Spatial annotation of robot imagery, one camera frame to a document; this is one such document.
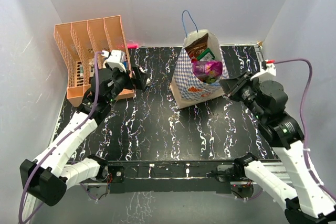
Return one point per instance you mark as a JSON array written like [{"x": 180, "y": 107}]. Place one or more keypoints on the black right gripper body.
[{"x": 247, "y": 92}]

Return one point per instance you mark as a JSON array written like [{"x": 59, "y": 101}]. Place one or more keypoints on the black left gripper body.
[{"x": 122, "y": 80}]

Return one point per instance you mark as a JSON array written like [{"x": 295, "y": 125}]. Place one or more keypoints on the green snack bag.
[{"x": 206, "y": 55}]

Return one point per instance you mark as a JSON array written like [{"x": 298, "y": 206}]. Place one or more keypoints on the blue checkered paper bag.
[{"x": 187, "y": 89}]

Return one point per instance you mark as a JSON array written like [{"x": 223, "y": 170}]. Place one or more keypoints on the brown kettle chips bag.
[{"x": 196, "y": 48}]

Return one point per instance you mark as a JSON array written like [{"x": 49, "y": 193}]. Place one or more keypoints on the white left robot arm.
[{"x": 48, "y": 176}]

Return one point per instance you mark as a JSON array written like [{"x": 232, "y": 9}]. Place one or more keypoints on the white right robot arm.
[{"x": 304, "y": 200}]

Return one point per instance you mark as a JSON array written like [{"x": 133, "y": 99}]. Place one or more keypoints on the purple snack bag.
[{"x": 207, "y": 71}]

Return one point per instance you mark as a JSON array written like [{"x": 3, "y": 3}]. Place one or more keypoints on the small white red box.
[{"x": 147, "y": 78}]

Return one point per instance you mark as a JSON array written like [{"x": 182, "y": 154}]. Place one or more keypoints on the white tube in organizer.
[{"x": 81, "y": 71}]

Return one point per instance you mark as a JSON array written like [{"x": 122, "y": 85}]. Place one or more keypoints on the orange plastic file organizer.
[{"x": 79, "y": 41}]

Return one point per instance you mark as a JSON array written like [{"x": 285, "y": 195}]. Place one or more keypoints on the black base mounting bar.
[{"x": 174, "y": 176}]

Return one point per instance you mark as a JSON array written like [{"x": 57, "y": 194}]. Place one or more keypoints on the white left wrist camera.
[{"x": 114, "y": 59}]

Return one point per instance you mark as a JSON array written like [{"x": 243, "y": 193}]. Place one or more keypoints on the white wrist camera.
[
  {"x": 267, "y": 71},
  {"x": 114, "y": 59}
]

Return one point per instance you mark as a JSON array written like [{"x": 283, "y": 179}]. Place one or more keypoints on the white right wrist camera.
[{"x": 267, "y": 71}]

